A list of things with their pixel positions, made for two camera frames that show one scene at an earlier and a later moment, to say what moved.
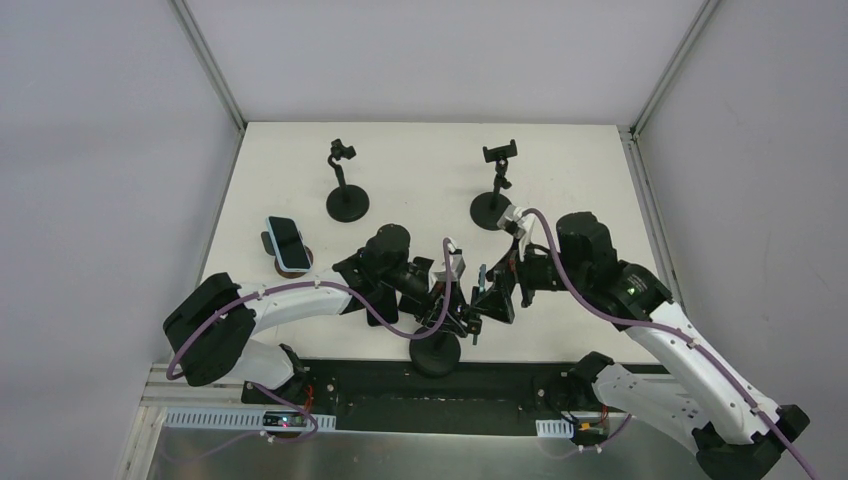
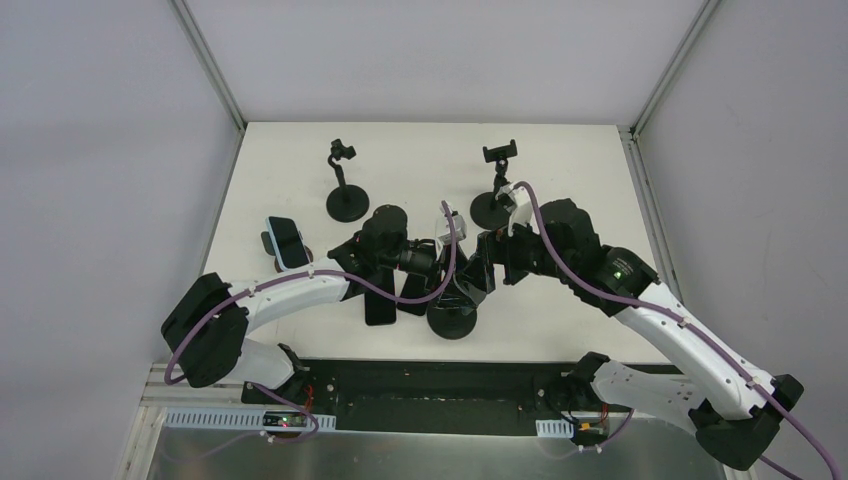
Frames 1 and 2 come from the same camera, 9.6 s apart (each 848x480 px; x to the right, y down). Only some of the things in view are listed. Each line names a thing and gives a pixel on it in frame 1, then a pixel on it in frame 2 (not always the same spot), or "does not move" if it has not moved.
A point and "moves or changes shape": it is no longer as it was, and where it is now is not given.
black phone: [383, 298] does not move
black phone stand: [487, 209] does not move
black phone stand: [346, 203] does not move
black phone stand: [439, 353] moves or changes shape
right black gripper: [502, 291] → [484, 257]
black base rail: [482, 396] does not move
